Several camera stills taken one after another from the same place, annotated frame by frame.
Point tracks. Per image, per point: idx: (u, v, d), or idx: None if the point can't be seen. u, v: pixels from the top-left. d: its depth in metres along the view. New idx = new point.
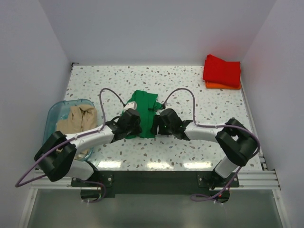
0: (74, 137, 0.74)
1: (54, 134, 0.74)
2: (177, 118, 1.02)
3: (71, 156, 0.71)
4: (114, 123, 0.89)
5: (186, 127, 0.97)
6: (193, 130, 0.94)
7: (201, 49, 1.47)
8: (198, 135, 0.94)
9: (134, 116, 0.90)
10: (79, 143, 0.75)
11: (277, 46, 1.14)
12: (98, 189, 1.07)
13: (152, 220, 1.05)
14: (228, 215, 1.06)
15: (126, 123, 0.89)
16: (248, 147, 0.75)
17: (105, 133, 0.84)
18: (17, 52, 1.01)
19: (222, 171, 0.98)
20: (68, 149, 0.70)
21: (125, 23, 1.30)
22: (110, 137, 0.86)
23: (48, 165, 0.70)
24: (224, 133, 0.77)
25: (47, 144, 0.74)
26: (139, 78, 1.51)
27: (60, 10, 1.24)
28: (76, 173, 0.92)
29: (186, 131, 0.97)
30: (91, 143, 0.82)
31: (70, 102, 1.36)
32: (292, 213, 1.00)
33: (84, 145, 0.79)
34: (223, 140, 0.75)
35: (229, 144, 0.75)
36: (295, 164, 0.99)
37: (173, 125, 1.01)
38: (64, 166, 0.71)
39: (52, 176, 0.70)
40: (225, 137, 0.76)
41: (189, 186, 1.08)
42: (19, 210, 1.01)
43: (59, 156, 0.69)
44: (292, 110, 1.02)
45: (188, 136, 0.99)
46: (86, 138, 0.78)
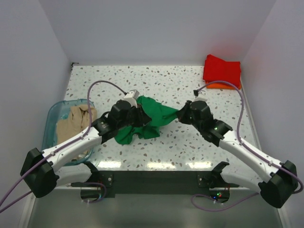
0: (51, 153, 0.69)
1: (31, 151, 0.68)
2: (211, 117, 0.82)
3: (51, 174, 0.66)
4: (102, 121, 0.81)
5: (225, 137, 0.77)
6: (233, 147, 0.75)
7: (201, 49, 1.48)
8: (236, 153, 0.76)
9: (123, 110, 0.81)
10: (57, 158, 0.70)
11: (278, 46, 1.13)
12: (98, 189, 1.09)
13: (152, 220, 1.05)
14: (228, 215, 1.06)
15: (116, 119, 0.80)
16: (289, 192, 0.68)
17: (90, 138, 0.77)
18: (18, 53, 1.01)
19: (229, 179, 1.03)
20: (44, 169, 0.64)
21: (125, 23, 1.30)
22: (99, 139, 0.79)
23: (30, 185, 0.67)
24: (278, 178, 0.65)
25: (26, 163, 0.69)
26: (139, 78, 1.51)
27: (60, 11, 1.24)
28: (73, 178, 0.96)
29: (222, 141, 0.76)
30: (77, 153, 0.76)
31: (70, 102, 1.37)
32: (292, 213, 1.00)
33: (66, 157, 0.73)
34: (278, 186, 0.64)
35: (280, 191, 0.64)
36: (294, 164, 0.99)
37: (204, 123, 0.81)
38: (47, 183, 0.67)
39: (37, 194, 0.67)
40: (280, 183, 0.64)
41: (190, 186, 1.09)
42: (19, 210, 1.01)
43: (37, 177, 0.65)
44: (292, 110, 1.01)
45: (220, 144, 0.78)
46: (66, 150, 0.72)
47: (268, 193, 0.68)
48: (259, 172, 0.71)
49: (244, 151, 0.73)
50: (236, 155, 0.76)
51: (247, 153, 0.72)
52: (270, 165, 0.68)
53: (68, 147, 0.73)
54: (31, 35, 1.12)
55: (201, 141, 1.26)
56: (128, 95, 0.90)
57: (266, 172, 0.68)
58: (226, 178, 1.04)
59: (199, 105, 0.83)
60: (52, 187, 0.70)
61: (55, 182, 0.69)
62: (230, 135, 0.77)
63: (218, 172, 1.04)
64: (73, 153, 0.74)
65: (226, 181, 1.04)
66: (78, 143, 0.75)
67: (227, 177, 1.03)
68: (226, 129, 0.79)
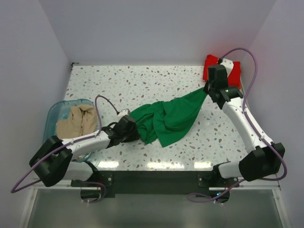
0: (71, 141, 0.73)
1: (51, 138, 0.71)
2: (225, 80, 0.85)
3: (67, 161, 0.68)
4: (110, 128, 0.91)
5: (231, 101, 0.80)
6: (235, 112, 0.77)
7: (201, 49, 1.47)
8: (235, 119, 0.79)
9: (130, 122, 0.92)
10: (75, 147, 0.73)
11: (277, 47, 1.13)
12: (98, 189, 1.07)
13: (152, 220, 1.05)
14: (227, 215, 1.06)
15: (123, 128, 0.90)
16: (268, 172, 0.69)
17: (101, 138, 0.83)
18: (17, 53, 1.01)
19: (223, 171, 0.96)
20: (64, 154, 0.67)
21: (125, 23, 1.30)
22: (106, 142, 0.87)
23: (42, 171, 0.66)
24: (261, 152, 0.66)
25: (42, 149, 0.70)
26: (139, 78, 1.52)
27: (60, 11, 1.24)
28: (74, 175, 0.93)
29: (227, 104, 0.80)
30: (88, 148, 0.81)
31: (70, 102, 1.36)
32: (292, 213, 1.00)
33: (80, 150, 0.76)
34: (257, 158, 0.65)
35: (257, 165, 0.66)
36: (294, 164, 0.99)
37: (216, 82, 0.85)
38: (60, 171, 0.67)
39: (47, 182, 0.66)
40: (261, 157, 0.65)
41: (189, 186, 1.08)
42: (19, 210, 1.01)
43: (54, 161, 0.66)
44: (292, 110, 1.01)
45: (224, 107, 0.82)
46: (82, 143, 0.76)
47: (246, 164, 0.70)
48: (247, 142, 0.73)
49: (242, 118, 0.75)
50: (235, 121, 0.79)
51: (243, 121, 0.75)
52: (261, 139, 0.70)
53: (83, 141, 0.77)
54: (31, 35, 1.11)
55: (201, 141, 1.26)
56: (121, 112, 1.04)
57: (251, 143, 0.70)
58: (222, 170, 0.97)
59: (216, 65, 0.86)
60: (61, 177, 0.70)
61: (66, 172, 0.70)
62: (236, 101, 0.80)
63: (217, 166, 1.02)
64: (86, 147, 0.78)
65: (222, 176, 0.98)
66: (91, 139, 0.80)
67: (223, 168, 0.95)
68: (237, 96, 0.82)
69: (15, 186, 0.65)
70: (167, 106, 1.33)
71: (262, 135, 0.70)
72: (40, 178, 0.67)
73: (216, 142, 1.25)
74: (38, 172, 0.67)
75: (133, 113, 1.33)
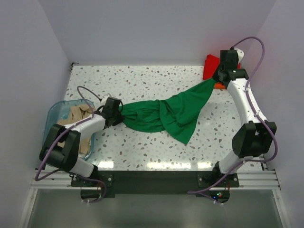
0: (74, 124, 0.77)
1: (53, 127, 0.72)
2: (235, 62, 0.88)
3: (77, 141, 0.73)
4: (100, 112, 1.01)
5: (236, 81, 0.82)
6: (237, 90, 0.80)
7: (201, 49, 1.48)
8: (236, 97, 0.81)
9: (116, 101, 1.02)
10: (80, 128, 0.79)
11: (277, 46, 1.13)
12: (98, 189, 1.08)
13: (152, 220, 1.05)
14: (227, 215, 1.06)
15: (111, 109, 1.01)
16: (255, 147, 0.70)
17: (97, 118, 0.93)
18: (17, 53, 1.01)
19: (222, 166, 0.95)
20: (73, 135, 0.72)
21: (125, 23, 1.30)
22: (102, 122, 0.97)
23: (57, 159, 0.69)
24: (253, 126, 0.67)
25: (48, 139, 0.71)
26: (139, 78, 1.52)
27: (60, 10, 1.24)
28: (80, 167, 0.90)
29: (232, 82, 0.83)
30: (89, 129, 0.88)
31: (70, 102, 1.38)
32: (292, 213, 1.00)
33: (84, 130, 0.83)
34: (248, 131, 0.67)
35: (246, 137, 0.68)
36: (294, 164, 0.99)
37: (225, 64, 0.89)
38: (73, 153, 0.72)
39: (66, 167, 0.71)
40: (251, 130, 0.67)
41: (189, 186, 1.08)
42: (19, 210, 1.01)
43: (66, 145, 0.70)
44: (292, 109, 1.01)
45: (229, 86, 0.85)
46: (84, 125, 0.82)
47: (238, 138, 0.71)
48: (242, 118, 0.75)
49: (242, 96, 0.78)
50: (235, 99, 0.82)
51: (243, 99, 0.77)
52: (255, 116, 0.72)
53: (84, 123, 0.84)
54: (31, 35, 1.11)
55: (201, 141, 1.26)
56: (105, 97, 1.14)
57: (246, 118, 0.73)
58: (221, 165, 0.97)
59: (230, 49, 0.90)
60: (76, 158, 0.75)
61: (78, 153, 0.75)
62: (241, 81, 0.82)
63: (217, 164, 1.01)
64: (88, 128, 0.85)
65: (222, 171, 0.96)
66: (90, 120, 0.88)
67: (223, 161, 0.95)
68: (243, 77, 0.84)
69: (37, 176, 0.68)
70: (175, 104, 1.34)
71: (258, 112, 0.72)
72: (56, 166, 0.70)
73: (216, 142, 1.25)
74: (51, 161, 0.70)
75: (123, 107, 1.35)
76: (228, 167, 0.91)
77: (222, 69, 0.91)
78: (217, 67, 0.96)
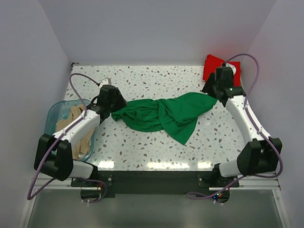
0: (63, 132, 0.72)
1: (42, 137, 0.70)
2: (231, 80, 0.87)
3: (68, 150, 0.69)
4: (95, 105, 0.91)
5: (234, 98, 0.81)
6: (236, 108, 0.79)
7: (201, 49, 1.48)
8: (236, 115, 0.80)
9: (110, 90, 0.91)
10: (70, 136, 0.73)
11: (277, 46, 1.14)
12: (98, 189, 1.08)
13: (152, 220, 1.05)
14: (227, 215, 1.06)
15: (106, 99, 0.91)
16: (262, 167, 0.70)
17: (90, 117, 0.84)
18: (17, 53, 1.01)
19: (223, 169, 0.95)
20: (62, 146, 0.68)
21: (125, 23, 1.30)
22: (98, 118, 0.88)
23: (50, 171, 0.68)
24: (258, 144, 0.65)
25: (40, 150, 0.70)
26: (139, 78, 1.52)
27: (60, 11, 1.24)
28: (79, 170, 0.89)
29: (230, 100, 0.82)
30: (82, 132, 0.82)
31: (70, 103, 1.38)
32: (292, 213, 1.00)
33: (76, 136, 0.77)
34: (253, 150, 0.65)
35: (253, 156, 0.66)
36: (294, 164, 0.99)
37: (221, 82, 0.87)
38: (66, 162, 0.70)
39: (61, 176, 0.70)
40: (257, 150, 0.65)
41: (189, 186, 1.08)
42: (19, 210, 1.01)
43: (57, 156, 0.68)
44: (292, 109, 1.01)
45: (227, 103, 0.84)
46: (75, 130, 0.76)
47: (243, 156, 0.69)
48: (246, 136, 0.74)
49: (242, 114, 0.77)
50: (236, 117, 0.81)
51: (243, 116, 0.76)
52: (258, 133, 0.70)
53: (76, 128, 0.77)
54: (31, 35, 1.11)
55: (201, 141, 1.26)
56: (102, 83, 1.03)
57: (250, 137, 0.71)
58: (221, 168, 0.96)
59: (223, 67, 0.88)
60: (70, 167, 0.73)
61: (71, 161, 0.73)
62: (239, 98, 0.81)
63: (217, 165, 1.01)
64: (80, 131, 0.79)
65: (222, 174, 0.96)
66: (81, 122, 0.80)
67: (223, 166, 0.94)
68: (240, 94, 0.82)
69: (29, 193, 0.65)
70: (174, 105, 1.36)
71: (261, 128, 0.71)
72: (52, 176, 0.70)
73: (216, 142, 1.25)
74: (45, 171, 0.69)
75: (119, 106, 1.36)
76: (229, 174, 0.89)
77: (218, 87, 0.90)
78: (214, 85, 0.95)
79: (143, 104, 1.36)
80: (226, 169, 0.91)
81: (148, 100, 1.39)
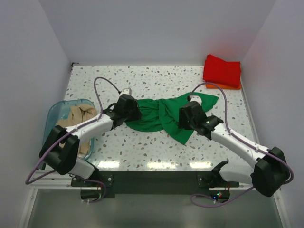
0: (75, 128, 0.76)
1: (55, 128, 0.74)
2: (202, 112, 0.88)
3: (76, 147, 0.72)
4: (111, 110, 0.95)
5: (215, 128, 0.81)
6: (222, 137, 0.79)
7: (201, 49, 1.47)
8: (227, 144, 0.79)
9: (128, 100, 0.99)
10: (80, 133, 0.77)
11: (277, 46, 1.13)
12: (98, 189, 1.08)
13: (152, 220, 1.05)
14: (227, 215, 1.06)
15: (123, 107, 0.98)
16: (280, 181, 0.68)
17: (104, 121, 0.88)
18: (17, 53, 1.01)
19: (225, 175, 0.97)
20: (71, 140, 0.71)
21: (125, 23, 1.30)
22: (110, 124, 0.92)
23: (53, 162, 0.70)
24: (264, 163, 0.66)
25: (50, 139, 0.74)
26: (139, 78, 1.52)
27: (60, 10, 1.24)
28: (80, 168, 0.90)
29: (213, 132, 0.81)
30: (93, 133, 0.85)
31: (70, 102, 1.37)
32: (292, 213, 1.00)
33: (86, 135, 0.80)
34: (264, 170, 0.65)
35: (267, 176, 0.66)
36: (294, 164, 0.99)
37: (196, 118, 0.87)
38: (71, 157, 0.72)
39: (61, 170, 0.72)
40: (266, 168, 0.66)
41: (189, 186, 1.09)
42: (19, 210, 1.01)
43: (63, 149, 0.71)
44: (292, 109, 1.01)
45: (212, 136, 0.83)
46: (86, 128, 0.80)
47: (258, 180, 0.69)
48: (247, 158, 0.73)
49: (232, 140, 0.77)
50: (227, 145, 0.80)
51: (234, 142, 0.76)
52: (257, 151, 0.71)
53: (89, 126, 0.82)
54: (31, 35, 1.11)
55: (201, 141, 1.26)
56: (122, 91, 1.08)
57: (253, 158, 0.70)
58: (223, 174, 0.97)
59: (188, 103, 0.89)
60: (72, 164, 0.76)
61: (75, 158, 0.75)
62: (220, 127, 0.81)
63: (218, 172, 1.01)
64: (91, 131, 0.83)
65: (225, 179, 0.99)
66: (95, 123, 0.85)
67: (225, 173, 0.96)
68: (218, 122, 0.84)
69: (28, 178, 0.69)
70: (174, 105, 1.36)
71: (257, 146, 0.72)
72: (53, 168, 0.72)
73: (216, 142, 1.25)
74: (49, 162, 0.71)
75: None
76: (236, 179, 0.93)
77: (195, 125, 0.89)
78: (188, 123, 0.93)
79: (143, 104, 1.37)
80: (230, 175, 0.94)
81: (148, 100, 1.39)
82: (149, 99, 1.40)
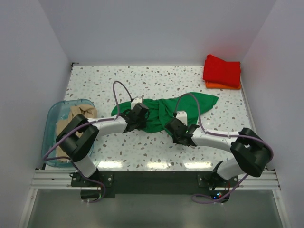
0: (95, 120, 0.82)
1: (77, 116, 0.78)
2: (181, 126, 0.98)
3: (94, 137, 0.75)
4: (126, 115, 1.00)
5: (194, 134, 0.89)
6: (201, 137, 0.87)
7: (201, 49, 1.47)
8: (208, 142, 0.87)
9: (144, 109, 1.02)
10: (99, 126, 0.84)
11: (277, 46, 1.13)
12: (98, 189, 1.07)
13: (151, 220, 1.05)
14: (227, 215, 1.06)
15: (137, 115, 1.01)
16: (262, 158, 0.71)
17: (120, 122, 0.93)
18: (17, 53, 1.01)
19: (224, 174, 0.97)
20: (91, 130, 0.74)
21: (124, 23, 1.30)
22: (123, 126, 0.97)
23: (69, 147, 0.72)
24: (238, 144, 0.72)
25: (71, 125, 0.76)
26: (139, 78, 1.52)
27: (60, 10, 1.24)
28: (86, 164, 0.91)
29: (193, 138, 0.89)
30: (108, 129, 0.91)
31: (70, 102, 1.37)
32: (293, 213, 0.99)
33: (102, 128, 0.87)
34: (239, 151, 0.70)
35: (245, 156, 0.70)
36: (294, 164, 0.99)
37: (178, 131, 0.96)
38: (87, 147, 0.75)
39: (74, 157, 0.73)
40: (241, 148, 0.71)
41: (190, 186, 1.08)
42: (19, 210, 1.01)
43: (82, 137, 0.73)
44: (292, 109, 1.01)
45: (195, 142, 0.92)
46: (104, 124, 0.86)
47: (243, 163, 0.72)
48: (226, 147, 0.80)
49: (208, 137, 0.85)
50: (209, 143, 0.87)
51: (211, 137, 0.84)
52: (230, 137, 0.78)
53: (106, 122, 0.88)
54: (31, 35, 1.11)
55: None
56: (136, 100, 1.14)
57: (229, 144, 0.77)
58: (222, 174, 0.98)
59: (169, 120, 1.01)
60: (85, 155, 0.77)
61: (90, 148, 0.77)
62: (196, 131, 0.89)
63: (217, 174, 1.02)
64: (107, 128, 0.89)
65: (225, 178, 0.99)
66: (112, 121, 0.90)
67: (222, 171, 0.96)
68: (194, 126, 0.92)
69: (45, 155, 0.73)
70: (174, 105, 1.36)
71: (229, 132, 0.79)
72: (67, 153, 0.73)
73: None
74: (64, 147, 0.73)
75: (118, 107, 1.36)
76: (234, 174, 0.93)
77: (178, 137, 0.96)
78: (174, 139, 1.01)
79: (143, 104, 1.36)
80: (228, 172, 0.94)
81: (149, 100, 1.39)
82: (149, 99, 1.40)
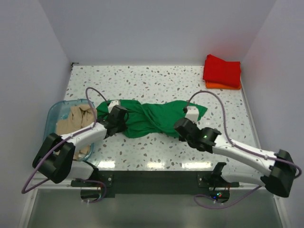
0: (70, 136, 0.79)
1: (49, 137, 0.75)
2: (194, 128, 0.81)
3: (71, 154, 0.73)
4: (104, 119, 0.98)
5: (217, 142, 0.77)
6: (226, 150, 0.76)
7: (201, 49, 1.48)
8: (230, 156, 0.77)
9: (122, 111, 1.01)
10: (76, 140, 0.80)
11: (277, 47, 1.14)
12: (98, 189, 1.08)
13: (152, 220, 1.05)
14: (227, 214, 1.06)
15: (116, 117, 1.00)
16: (291, 180, 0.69)
17: (98, 129, 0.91)
18: (16, 52, 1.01)
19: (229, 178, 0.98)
20: (67, 148, 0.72)
21: (124, 23, 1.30)
22: (104, 133, 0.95)
23: (47, 170, 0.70)
24: (277, 170, 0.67)
25: (45, 147, 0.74)
26: (139, 78, 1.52)
27: (60, 11, 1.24)
28: (77, 173, 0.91)
29: (215, 147, 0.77)
30: (88, 140, 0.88)
31: (70, 102, 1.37)
32: (293, 213, 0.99)
33: (80, 142, 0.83)
34: (278, 178, 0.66)
35: (282, 181, 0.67)
36: None
37: (191, 137, 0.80)
38: (65, 165, 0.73)
39: (55, 178, 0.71)
40: (280, 175, 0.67)
41: (190, 186, 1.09)
42: (19, 210, 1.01)
43: (59, 156, 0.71)
44: (293, 110, 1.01)
45: (214, 149, 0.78)
46: (81, 136, 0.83)
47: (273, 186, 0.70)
48: (258, 168, 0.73)
49: (238, 152, 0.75)
50: (233, 157, 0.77)
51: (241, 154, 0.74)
52: (266, 158, 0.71)
53: (82, 134, 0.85)
54: (31, 35, 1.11)
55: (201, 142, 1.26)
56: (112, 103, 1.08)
57: (264, 166, 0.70)
58: (226, 178, 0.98)
59: (179, 122, 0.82)
60: (67, 173, 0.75)
61: (71, 166, 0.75)
62: (220, 139, 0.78)
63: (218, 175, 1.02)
64: (85, 139, 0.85)
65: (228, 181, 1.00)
66: (90, 131, 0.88)
67: (227, 176, 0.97)
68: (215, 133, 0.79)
69: (23, 187, 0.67)
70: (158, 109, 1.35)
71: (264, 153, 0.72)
72: (47, 176, 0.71)
73: None
74: (43, 170, 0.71)
75: (96, 110, 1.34)
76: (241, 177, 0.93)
77: (191, 142, 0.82)
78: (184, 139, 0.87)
79: (129, 106, 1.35)
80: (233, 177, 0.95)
81: (135, 102, 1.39)
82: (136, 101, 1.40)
